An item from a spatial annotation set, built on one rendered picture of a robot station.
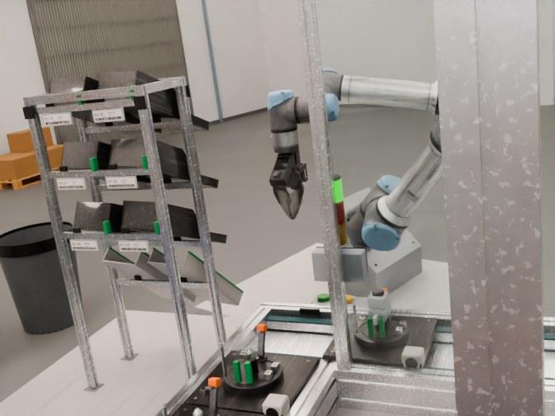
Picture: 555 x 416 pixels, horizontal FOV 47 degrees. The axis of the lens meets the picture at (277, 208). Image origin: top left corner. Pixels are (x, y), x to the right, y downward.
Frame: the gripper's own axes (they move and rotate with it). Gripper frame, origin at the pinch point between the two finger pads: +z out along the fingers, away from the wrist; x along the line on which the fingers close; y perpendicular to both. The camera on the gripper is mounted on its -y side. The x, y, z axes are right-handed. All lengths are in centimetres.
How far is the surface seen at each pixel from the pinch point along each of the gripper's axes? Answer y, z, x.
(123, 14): 869, -114, 656
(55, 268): 139, 80, 230
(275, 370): -45, 23, -11
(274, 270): 47, 37, 30
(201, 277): -25.0, 9.5, 17.6
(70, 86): -35, -44, 39
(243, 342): -26.2, 27.4, 7.1
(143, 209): -34.9, -12.7, 24.8
